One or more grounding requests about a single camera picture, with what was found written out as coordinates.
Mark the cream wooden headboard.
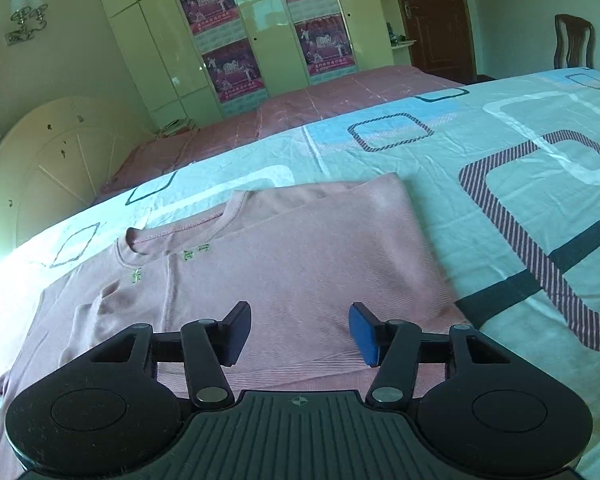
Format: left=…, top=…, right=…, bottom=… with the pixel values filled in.
left=0, top=94, right=153, bottom=256

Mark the pink knit shirt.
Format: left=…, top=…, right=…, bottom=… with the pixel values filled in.
left=0, top=172, right=476, bottom=403

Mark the dark wooden chair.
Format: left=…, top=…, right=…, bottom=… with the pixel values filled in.
left=552, top=13, right=596, bottom=69

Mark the patterned light blue bed sheet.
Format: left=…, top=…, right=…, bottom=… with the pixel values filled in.
left=0, top=65, right=600, bottom=480

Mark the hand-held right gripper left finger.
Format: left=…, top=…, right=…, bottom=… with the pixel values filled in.
left=87, top=301, right=253, bottom=409

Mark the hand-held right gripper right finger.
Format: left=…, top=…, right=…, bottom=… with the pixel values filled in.
left=348, top=302, right=513, bottom=406

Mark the brown wooden door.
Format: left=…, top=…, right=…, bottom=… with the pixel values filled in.
left=386, top=0, right=478, bottom=83

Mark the pale green wardrobe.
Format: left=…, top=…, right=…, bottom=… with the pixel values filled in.
left=87, top=0, right=416, bottom=136

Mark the pale green corner shelf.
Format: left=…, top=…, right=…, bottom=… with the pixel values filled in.
left=377, top=0, right=416, bottom=50

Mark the stack of books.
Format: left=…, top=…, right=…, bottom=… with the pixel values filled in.
left=157, top=117, right=198, bottom=137

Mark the glass wall lamp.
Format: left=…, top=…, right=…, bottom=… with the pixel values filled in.
left=4, top=0, right=49, bottom=47

